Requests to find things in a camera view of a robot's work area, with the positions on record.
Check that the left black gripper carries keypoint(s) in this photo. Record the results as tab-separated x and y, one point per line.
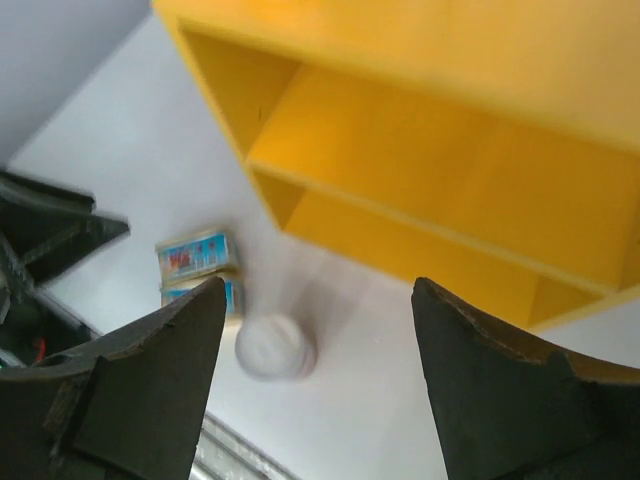
46	230

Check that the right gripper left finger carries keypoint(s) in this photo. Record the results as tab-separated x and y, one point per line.
127	405

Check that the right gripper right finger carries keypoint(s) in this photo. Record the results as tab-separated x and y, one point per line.
509	405

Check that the white porridge can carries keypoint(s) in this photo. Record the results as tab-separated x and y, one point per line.
275	348

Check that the yellow wooden shelf cabinet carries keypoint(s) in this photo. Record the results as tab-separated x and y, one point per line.
491	146

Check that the blue luncheon meat tin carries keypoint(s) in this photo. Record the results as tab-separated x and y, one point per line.
197	254
234	291

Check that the aluminium frame rail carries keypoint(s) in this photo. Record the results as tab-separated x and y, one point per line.
223	454

